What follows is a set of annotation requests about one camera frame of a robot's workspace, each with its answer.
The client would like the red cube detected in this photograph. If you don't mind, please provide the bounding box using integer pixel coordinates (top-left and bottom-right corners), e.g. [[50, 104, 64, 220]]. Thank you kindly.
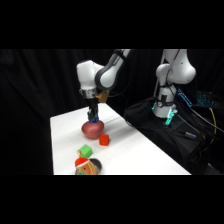
[[98, 133, 110, 147]]

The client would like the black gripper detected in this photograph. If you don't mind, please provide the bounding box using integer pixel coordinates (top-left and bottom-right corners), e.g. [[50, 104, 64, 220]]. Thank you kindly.
[[87, 97, 100, 122]]

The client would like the dark pen with blue tip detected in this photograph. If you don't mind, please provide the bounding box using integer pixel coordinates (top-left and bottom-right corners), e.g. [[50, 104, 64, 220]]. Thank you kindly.
[[179, 131, 198, 139]]

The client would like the gingerbread plush with santa hat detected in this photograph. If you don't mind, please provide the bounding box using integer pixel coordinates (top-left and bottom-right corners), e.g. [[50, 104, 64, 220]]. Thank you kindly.
[[74, 149, 104, 176]]

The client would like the green cube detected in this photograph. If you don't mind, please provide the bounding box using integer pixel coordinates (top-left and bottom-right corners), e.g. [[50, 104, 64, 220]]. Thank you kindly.
[[78, 144, 94, 158]]

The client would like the black robot stand with cloth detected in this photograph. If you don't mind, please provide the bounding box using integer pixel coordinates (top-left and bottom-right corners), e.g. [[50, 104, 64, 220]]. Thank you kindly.
[[123, 96, 224, 176]]

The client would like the blue clamp tool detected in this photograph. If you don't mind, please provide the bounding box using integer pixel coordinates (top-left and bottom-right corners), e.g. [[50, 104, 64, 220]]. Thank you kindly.
[[176, 88, 193, 108]]

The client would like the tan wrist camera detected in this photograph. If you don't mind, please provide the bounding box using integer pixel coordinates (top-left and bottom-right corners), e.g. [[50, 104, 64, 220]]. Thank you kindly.
[[94, 91, 110, 103]]

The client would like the pink bowl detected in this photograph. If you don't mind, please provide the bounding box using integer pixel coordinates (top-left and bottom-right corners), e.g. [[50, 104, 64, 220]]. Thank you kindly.
[[81, 119, 105, 140]]

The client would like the green base light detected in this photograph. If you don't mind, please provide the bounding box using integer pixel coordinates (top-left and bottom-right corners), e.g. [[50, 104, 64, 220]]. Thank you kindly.
[[151, 102, 178, 127]]

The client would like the yellow cable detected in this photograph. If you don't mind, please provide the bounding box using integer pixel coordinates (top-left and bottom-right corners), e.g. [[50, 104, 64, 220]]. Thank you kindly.
[[208, 107, 218, 145]]

